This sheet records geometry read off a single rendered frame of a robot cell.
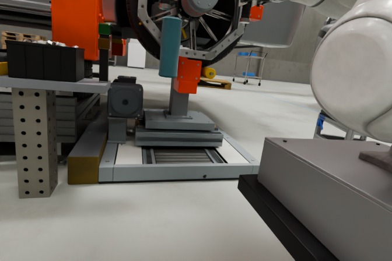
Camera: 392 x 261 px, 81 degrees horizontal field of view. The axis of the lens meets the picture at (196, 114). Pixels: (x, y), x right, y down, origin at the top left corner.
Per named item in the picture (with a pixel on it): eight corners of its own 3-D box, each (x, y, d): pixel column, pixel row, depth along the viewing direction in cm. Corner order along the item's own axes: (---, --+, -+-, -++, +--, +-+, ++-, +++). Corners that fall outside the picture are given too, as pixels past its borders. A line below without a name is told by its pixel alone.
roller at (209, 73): (201, 75, 148) (202, 66, 147) (216, 80, 121) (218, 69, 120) (192, 74, 147) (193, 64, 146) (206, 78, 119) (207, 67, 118)
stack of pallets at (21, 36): (47, 59, 892) (46, 36, 873) (39, 59, 818) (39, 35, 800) (12, 55, 858) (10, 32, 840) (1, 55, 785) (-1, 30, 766)
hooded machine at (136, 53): (144, 68, 998) (146, 35, 967) (145, 69, 939) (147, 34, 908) (127, 66, 978) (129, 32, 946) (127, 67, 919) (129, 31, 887)
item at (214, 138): (204, 129, 170) (206, 116, 168) (221, 148, 136) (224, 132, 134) (135, 127, 156) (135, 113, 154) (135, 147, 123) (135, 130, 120)
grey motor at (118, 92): (139, 123, 166) (142, 75, 158) (140, 145, 126) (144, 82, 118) (112, 123, 161) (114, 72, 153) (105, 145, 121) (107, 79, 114)
